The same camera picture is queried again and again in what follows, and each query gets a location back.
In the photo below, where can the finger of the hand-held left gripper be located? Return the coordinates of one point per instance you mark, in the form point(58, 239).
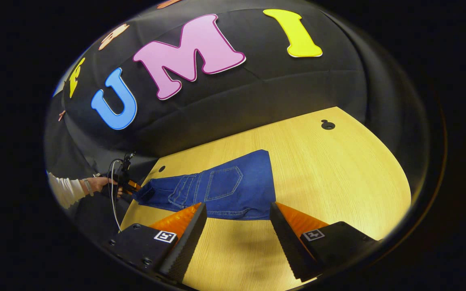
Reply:
point(134, 186)

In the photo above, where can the black backdrop cloth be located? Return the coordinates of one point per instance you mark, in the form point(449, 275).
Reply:
point(277, 81)

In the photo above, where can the copper cloth clip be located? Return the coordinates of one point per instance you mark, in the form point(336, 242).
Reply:
point(61, 115)

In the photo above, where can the grey wristband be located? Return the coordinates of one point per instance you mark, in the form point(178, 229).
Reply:
point(88, 187)

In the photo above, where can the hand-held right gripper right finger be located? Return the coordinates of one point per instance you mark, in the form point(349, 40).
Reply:
point(289, 250)

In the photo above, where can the blue jeans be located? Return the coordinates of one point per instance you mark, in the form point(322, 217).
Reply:
point(225, 186)

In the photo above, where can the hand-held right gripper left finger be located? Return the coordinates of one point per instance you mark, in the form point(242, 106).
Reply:
point(186, 246)

